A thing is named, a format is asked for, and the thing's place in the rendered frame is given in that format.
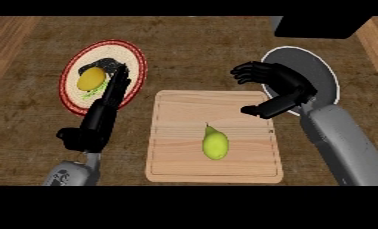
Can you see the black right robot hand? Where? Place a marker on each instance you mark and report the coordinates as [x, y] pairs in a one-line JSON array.
[[281, 86]]

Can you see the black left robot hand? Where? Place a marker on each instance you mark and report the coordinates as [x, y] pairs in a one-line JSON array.
[[101, 111]]

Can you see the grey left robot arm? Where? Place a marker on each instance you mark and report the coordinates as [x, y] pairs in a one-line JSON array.
[[74, 171]]

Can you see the dark grey pan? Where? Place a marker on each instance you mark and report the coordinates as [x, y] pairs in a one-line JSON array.
[[315, 69]]

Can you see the pale wooden cutting board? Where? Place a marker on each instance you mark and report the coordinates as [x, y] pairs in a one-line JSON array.
[[214, 137]]

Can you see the green pear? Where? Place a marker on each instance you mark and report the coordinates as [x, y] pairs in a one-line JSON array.
[[214, 143]]

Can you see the green leafy garnish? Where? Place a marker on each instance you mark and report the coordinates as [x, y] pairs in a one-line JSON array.
[[95, 92]]

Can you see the yellow mango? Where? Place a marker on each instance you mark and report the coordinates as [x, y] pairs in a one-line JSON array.
[[90, 78]]

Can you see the red-rimmed woven placemat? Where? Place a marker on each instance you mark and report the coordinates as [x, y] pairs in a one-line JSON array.
[[133, 59]]

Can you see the black appliance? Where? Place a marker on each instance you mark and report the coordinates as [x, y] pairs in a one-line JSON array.
[[319, 26]]

